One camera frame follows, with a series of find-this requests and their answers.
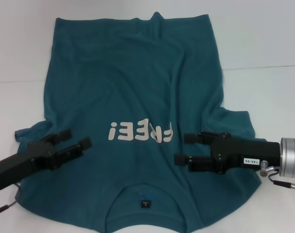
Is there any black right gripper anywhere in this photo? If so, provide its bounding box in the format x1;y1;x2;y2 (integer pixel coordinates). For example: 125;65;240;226
174;131;281;175

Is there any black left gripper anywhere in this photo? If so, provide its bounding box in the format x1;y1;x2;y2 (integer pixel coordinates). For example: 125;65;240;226
0;130;92;190

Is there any teal t-shirt with FREE print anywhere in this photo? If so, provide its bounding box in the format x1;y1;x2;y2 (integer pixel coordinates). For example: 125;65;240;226
14;12;262;233

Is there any right wrist cable with connector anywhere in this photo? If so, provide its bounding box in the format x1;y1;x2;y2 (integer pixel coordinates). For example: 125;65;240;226
260;160;295;195

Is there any wrist cable with connector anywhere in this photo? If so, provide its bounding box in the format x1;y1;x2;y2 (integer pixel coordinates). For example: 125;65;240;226
260;160;295;195
0;182;23;212

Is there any left wrist cable with connector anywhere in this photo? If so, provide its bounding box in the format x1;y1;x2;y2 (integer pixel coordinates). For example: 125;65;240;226
0;182;23;212

